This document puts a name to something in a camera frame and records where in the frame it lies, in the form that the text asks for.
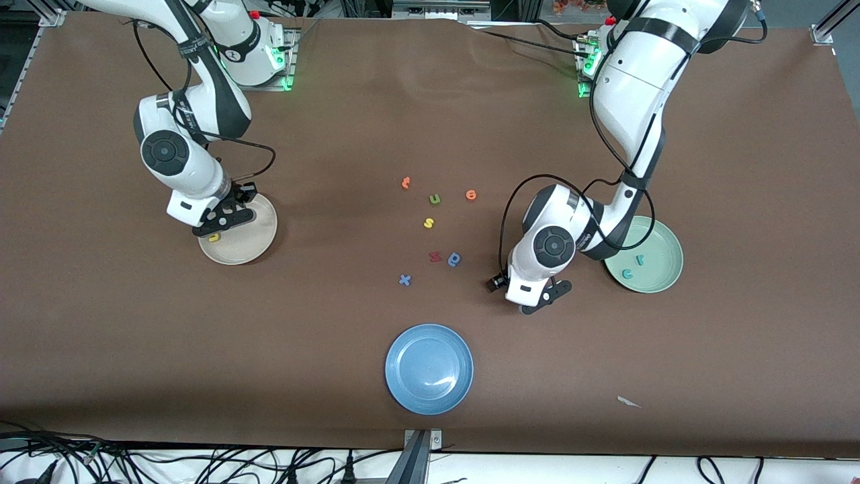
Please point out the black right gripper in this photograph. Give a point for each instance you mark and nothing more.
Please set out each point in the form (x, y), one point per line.
(240, 195)

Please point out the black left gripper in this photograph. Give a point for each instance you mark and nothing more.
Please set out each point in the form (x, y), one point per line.
(498, 281)

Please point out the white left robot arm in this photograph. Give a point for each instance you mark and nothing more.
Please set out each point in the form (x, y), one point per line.
(631, 81)

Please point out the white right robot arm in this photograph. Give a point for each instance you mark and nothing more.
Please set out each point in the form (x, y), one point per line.
(181, 154)

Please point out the beige brown plate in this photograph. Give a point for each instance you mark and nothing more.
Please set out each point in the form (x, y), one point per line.
(252, 242)

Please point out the blue letter q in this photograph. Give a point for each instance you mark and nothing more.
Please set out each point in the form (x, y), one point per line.
(454, 259)

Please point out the blue plate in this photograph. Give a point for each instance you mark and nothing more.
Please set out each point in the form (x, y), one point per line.
(429, 369)

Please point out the green plate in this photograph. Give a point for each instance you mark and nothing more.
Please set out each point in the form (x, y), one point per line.
(662, 269)

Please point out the white paper scrap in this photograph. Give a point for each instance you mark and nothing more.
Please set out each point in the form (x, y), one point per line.
(627, 401)

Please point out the black power plug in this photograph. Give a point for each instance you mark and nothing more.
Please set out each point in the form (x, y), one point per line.
(349, 472)

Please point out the grey power strip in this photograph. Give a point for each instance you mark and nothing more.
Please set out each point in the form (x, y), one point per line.
(440, 10)

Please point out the colourful snack bag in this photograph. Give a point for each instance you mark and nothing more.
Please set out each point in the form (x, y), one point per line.
(578, 5)

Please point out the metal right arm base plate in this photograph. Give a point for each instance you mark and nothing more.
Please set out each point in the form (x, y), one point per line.
(269, 86)

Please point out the metal table edge bracket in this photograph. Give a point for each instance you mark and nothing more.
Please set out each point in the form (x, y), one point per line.
(435, 438)

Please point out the grey support post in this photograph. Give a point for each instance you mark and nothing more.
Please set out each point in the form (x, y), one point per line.
(411, 464)

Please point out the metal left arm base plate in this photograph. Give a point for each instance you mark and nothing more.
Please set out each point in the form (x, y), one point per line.
(583, 87)

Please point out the aluminium side rail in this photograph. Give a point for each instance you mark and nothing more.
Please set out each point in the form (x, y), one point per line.
(19, 74)

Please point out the aluminium corner bracket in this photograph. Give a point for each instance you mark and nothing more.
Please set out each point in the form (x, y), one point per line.
(823, 33)
(52, 18)

